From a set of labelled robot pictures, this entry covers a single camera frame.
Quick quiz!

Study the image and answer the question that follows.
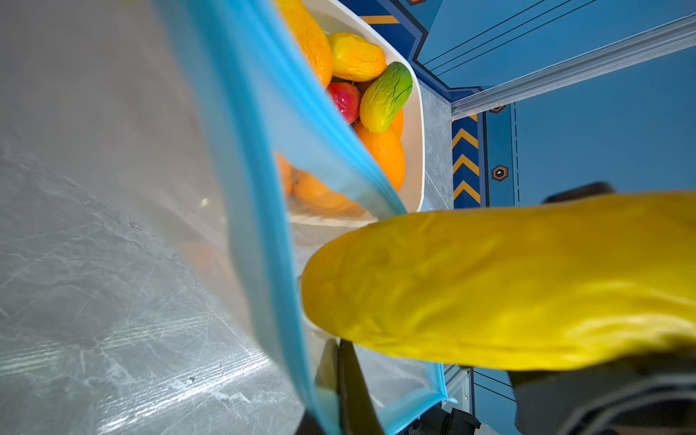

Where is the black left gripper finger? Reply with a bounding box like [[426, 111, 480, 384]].
[[295, 338, 385, 435]]

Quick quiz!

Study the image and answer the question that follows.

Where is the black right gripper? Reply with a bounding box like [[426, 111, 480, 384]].
[[509, 353, 695, 434]]

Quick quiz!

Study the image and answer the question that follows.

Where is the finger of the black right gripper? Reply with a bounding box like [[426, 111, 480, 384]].
[[542, 181, 616, 204]]

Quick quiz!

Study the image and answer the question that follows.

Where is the clear zip-top bag blue zipper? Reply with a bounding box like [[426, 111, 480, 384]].
[[1, 1, 446, 434]]

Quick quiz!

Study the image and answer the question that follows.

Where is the yellow orange mango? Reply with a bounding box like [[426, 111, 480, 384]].
[[275, 0, 334, 88], [327, 33, 387, 83]]

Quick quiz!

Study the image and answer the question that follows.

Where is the green yellow mango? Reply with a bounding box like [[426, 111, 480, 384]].
[[359, 62, 413, 133]]

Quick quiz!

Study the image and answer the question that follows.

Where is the yellow orange mango in bowl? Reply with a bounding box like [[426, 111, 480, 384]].
[[327, 33, 387, 83]]

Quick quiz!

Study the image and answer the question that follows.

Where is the red apple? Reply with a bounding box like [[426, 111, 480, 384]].
[[327, 82, 361, 125]]

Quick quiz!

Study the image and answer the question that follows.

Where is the white fruit bowl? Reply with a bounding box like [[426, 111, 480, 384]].
[[302, 1, 425, 212]]

